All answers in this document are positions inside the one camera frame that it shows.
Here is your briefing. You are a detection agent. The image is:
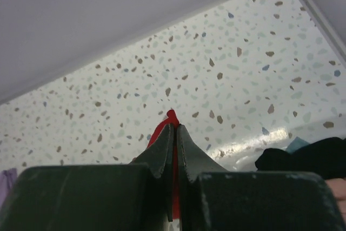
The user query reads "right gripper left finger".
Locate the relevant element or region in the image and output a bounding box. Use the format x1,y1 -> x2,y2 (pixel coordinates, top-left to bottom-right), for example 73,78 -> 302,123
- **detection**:
1,126 -> 173,230

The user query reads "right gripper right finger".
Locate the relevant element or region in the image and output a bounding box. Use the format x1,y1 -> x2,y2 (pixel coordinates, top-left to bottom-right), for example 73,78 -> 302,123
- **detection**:
176,125 -> 345,230

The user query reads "red t shirt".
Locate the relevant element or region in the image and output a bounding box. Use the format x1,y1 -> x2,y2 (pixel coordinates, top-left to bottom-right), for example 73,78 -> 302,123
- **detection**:
147,109 -> 180,222

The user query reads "white laundry basket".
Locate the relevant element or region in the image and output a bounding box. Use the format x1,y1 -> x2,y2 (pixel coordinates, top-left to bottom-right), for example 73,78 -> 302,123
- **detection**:
208,141 -> 270,171

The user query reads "light blue garment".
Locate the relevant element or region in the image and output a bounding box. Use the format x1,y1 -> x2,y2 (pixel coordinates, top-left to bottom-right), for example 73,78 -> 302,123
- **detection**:
285,137 -> 310,154

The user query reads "black t shirt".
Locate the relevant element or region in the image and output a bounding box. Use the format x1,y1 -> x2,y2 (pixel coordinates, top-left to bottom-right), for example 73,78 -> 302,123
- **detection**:
255,137 -> 345,180

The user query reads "pink t shirt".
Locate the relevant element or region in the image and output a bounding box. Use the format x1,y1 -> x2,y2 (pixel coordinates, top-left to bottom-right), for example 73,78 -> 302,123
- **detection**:
325,178 -> 346,201

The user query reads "folded lavender t shirt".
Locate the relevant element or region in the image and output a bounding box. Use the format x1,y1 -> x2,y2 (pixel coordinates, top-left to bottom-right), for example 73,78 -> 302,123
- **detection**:
0,168 -> 18,207

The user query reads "aluminium frame rail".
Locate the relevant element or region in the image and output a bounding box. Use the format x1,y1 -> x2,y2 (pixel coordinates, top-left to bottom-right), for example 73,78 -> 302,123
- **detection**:
273,0 -> 346,64

